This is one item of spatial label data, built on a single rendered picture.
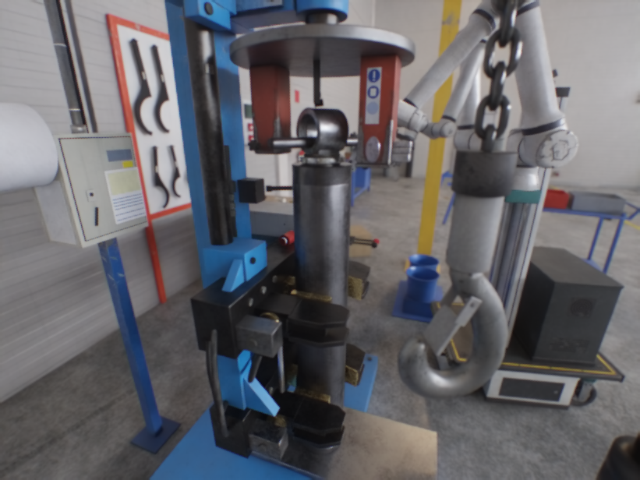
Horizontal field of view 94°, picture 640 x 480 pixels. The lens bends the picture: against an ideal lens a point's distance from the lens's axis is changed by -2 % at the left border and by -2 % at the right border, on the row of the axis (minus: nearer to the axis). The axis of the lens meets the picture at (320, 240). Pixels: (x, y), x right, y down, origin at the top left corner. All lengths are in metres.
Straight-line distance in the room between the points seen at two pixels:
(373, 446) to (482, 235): 1.61
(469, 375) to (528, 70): 1.35
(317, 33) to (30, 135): 0.90
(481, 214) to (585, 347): 2.12
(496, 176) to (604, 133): 12.48
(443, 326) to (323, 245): 0.84
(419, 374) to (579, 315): 1.94
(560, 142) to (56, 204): 1.91
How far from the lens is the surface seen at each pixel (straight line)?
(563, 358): 2.33
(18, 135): 1.28
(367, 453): 1.76
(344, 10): 1.12
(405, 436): 1.85
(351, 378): 1.60
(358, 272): 1.35
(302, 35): 0.86
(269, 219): 1.59
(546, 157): 1.55
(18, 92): 2.67
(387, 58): 1.03
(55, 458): 2.35
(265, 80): 1.15
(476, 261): 0.24
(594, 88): 12.56
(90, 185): 1.40
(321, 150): 1.06
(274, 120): 1.13
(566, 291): 2.08
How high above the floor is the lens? 1.58
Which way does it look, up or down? 20 degrees down
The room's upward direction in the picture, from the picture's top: straight up
